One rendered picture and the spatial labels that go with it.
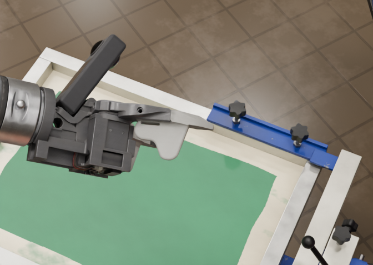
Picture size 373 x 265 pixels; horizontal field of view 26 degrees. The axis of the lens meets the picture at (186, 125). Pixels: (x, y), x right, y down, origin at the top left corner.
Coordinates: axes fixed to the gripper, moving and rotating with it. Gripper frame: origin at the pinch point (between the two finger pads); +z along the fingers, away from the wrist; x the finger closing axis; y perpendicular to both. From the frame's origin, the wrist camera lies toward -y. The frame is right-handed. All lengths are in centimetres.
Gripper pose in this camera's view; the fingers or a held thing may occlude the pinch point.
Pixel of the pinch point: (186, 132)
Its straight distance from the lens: 103.7
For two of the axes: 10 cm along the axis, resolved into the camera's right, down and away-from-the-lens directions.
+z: 8.8, 2.0, 4.4
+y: -1.0, 9.6, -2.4
